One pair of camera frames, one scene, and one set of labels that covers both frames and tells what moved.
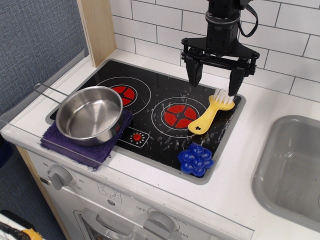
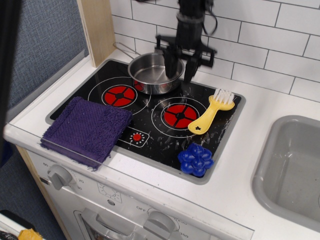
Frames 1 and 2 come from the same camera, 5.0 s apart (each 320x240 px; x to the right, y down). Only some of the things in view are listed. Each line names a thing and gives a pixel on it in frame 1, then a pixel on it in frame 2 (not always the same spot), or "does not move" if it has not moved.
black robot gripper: [222, 45] to [189, 37]
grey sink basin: [286, 178] does not move
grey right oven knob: [159, 224] does not move
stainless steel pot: [88, 116] to [149, 73]
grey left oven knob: [59, 176] does not move
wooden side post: [96, 17] does not move
